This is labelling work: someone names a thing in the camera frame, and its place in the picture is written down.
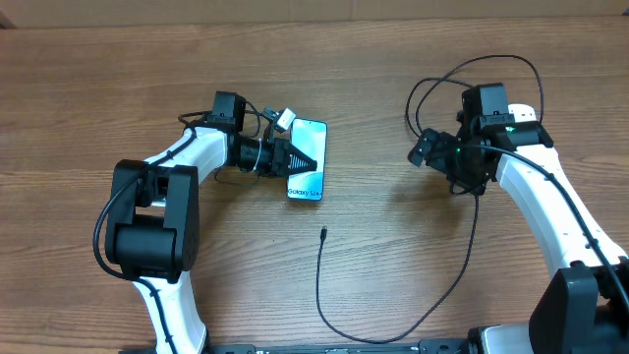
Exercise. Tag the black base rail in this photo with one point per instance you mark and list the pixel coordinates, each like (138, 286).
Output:
(425, 346)

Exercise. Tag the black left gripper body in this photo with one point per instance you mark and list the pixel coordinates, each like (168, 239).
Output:
(270, 156)

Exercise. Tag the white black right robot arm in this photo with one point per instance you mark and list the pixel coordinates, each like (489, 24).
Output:
(584, 309)

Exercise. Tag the blue Galaxy smartphone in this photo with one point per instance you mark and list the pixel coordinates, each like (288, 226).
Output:
(306, 181)

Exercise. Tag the white power strip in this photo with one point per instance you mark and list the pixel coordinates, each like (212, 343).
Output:
(522, 112)

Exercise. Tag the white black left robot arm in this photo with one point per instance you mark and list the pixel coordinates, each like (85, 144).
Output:
(148, 232)

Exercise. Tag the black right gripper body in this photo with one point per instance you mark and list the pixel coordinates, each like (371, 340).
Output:
(451, 160)

